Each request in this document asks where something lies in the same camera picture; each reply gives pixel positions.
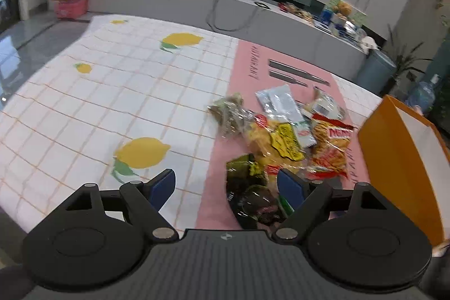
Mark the grey pedal trash bin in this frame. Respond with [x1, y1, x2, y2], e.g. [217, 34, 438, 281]
[355, 49, 397, 94]

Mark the dark green snack packet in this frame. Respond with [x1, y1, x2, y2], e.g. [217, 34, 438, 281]
[226, 154, 294, 232]

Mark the orange white storage box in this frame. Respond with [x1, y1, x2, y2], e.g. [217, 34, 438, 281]
[358, 95, 449, 247]

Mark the pink restaurant placemat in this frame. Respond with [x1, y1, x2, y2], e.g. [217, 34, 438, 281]
[196, 40, 381, 230]

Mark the white grey sachet packet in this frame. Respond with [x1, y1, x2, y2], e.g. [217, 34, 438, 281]
[255, 85, 316, 148]

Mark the black power cable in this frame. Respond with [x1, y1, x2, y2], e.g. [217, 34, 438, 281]
[205, 0, 272, 33]

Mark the potted long-leaf plant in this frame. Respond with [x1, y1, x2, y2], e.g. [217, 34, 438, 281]
[380, 24, 432, 97]

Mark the red stick snack bag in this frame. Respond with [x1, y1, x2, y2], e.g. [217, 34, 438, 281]
[307, 113, 354, 181]

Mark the pink storage basket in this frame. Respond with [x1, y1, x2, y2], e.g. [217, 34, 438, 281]
[54, 0, 89, 20]

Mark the green brown snack packet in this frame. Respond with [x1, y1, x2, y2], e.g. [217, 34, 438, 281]
[208, 93, 254, 137]

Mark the teddy bear toy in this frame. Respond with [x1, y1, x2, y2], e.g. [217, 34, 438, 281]
[332, 1, 353, 18]

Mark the yellow waffle cookie packet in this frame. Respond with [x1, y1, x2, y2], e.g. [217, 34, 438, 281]
[243, 115, 307, 178]

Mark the blue water jug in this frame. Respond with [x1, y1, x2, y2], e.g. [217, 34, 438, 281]
[405, 74, 440, 115]

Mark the grey tv console bench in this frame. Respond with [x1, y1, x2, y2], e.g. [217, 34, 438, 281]
[89, 0, 366, 80]

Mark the lemon grid tablecloth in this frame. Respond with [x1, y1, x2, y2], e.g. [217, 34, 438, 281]
[0, 13, 384, 238]

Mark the clear pale snack packet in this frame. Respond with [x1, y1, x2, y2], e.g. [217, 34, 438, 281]
[300, 87, 345, 121]

